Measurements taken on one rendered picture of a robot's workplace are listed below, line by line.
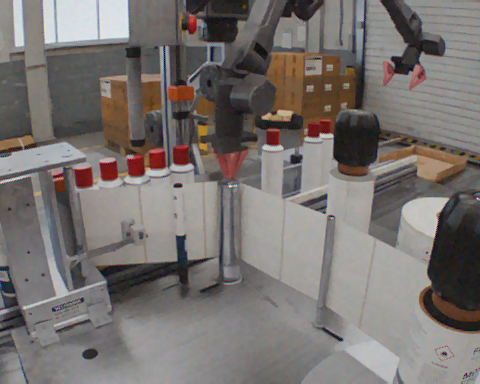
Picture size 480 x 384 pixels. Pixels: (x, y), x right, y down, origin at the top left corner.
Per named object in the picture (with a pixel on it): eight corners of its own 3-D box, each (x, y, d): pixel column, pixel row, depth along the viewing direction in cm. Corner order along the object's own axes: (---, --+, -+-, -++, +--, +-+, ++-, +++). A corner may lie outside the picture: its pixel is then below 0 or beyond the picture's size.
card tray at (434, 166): (436, 183, 136) (438, 172, 135) (378, 165, 155) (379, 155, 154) (465, 168, 153) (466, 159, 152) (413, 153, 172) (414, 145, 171)
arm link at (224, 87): (231, 76, 80) (208, 77, 77) (254, 78, 75) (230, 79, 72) (231, 109, 82) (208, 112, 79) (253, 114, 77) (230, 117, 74)
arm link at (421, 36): (410, 14, 119) (399, 29, 117) (441, 16, 110) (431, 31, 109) (418, 43, 127) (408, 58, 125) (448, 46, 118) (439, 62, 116)
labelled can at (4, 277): (5, 302, 63) (-24, 195, 56) (1, 288, 67) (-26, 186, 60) (32, 294, 66) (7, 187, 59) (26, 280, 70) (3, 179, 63)
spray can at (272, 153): (270, 215, 99) (272, 133, 92) (256, 209, 103) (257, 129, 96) (285, 210, 102) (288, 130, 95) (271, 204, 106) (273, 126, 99)
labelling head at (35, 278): (32, 339, 55) (-10, 181, 46) (16, 297, 64) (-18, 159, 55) (112, 310, 63) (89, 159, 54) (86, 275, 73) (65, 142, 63)
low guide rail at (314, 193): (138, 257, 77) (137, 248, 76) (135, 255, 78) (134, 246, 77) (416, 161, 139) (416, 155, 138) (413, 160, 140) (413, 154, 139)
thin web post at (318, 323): (318, 330, 59) (332, 220, 53) (309, 324, 61) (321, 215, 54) (326, 325, 60) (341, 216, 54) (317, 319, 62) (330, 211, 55)
